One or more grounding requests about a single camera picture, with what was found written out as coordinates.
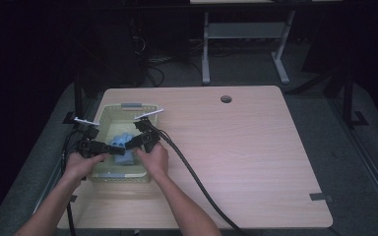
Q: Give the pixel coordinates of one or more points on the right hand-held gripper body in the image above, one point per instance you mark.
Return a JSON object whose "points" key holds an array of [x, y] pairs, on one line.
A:
{"points": [[149, 139]]}

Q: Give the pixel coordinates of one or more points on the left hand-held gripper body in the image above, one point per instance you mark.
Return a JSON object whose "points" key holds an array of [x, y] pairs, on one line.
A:
{"points": [[90, 148]]}

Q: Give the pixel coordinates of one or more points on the pale green plastic basket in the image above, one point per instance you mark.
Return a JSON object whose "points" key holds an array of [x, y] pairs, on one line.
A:
{"points": [[111, 126]]}

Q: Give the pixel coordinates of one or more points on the person's left hand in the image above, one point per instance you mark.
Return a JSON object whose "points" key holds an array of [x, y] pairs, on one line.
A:
{"points": [[78, 165]]}

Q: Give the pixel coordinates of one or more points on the person's right hand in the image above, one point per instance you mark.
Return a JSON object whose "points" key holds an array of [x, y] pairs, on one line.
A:
{"points": [[156, 162]]}

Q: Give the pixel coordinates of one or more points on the grey tape strip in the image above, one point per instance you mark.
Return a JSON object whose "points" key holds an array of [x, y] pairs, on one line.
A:
{"points": [[73, 198], [320, 197]]}

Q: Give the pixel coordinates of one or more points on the black metal stand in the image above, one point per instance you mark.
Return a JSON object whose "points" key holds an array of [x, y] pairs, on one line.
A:
{"points": [[348, 98], [78, 95]]}

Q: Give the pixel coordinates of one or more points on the white metal desk frame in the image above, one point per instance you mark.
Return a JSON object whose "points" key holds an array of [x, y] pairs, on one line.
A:
{"points": [[242, 30]]}

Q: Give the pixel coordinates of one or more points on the aluminium floor rail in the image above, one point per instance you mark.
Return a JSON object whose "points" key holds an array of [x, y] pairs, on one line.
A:
{"points": [[367, 164]]}

